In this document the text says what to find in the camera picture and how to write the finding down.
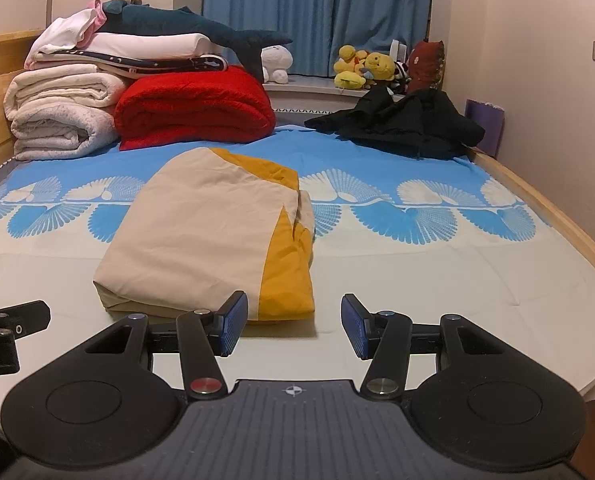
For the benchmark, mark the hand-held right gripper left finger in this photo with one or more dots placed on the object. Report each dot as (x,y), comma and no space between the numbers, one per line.
(233,320)

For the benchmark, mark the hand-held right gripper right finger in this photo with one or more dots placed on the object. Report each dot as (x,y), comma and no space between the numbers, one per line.
(355,327)

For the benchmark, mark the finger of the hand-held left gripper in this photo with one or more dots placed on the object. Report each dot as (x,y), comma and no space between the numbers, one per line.
(22,317)

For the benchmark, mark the beige and yellow jacket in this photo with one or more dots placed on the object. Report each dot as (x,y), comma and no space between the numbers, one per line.
(192,240)

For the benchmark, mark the black clothes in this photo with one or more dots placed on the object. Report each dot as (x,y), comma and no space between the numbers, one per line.
(407,122)

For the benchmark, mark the blue and white bed sheet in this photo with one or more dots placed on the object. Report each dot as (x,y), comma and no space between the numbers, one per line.
(427,260)

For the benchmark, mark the white fleece blanket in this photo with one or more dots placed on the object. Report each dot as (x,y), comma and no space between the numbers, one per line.
(62,92)
(60,132)

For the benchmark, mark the red fleece blanket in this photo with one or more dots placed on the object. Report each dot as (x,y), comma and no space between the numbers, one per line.
(197,107)

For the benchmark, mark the window sill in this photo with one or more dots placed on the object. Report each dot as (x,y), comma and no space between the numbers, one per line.
(317,92)

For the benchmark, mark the purple bag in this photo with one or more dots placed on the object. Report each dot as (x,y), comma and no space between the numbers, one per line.
(487,125)

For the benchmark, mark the small flat yellow plush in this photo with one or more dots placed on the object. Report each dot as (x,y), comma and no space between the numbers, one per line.
(348,80)

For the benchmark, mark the black and white striped plush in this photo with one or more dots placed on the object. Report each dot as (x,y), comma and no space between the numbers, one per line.
(401,71)

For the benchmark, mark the white plush toy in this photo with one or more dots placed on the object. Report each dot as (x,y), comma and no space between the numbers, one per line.
(276,62)

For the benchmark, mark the yellow bear plush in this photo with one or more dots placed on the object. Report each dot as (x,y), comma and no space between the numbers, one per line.
(380,66)

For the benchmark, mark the dark red cushion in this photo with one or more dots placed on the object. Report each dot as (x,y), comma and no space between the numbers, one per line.
(426,67)

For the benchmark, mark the yellow duck plush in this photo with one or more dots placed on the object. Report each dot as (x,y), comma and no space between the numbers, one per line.
(350,57)

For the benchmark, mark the dark star-patterned folded quilt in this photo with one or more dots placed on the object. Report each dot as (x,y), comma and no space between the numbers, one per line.
(142,63)

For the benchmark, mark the white plastic container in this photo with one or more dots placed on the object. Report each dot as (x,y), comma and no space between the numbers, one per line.
(398,50)

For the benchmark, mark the white folded pillow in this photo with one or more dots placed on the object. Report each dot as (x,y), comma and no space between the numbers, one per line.
(152,45)

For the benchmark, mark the pink and white cloth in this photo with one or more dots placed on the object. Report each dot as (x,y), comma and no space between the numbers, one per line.
(65,32)

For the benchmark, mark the dark blue shark plush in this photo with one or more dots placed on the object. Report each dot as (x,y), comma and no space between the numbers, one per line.
(167,22)

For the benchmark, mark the blue curtain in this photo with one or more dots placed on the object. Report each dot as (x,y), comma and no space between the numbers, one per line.
(317,10)

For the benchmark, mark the wooden bed frame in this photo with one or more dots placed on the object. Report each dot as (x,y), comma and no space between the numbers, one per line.
(552,210)

